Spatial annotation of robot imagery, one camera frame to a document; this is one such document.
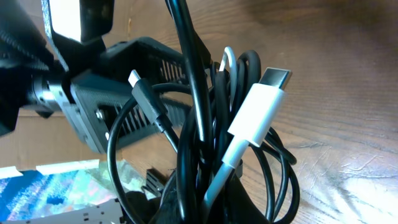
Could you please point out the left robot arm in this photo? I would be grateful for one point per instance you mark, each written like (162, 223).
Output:
(109, 95)

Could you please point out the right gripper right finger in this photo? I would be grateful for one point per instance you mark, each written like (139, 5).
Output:
(239, 207)

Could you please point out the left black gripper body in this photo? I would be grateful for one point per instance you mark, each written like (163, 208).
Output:
(82, 100)

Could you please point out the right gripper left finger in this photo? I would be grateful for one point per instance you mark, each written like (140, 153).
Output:
(178, 201)

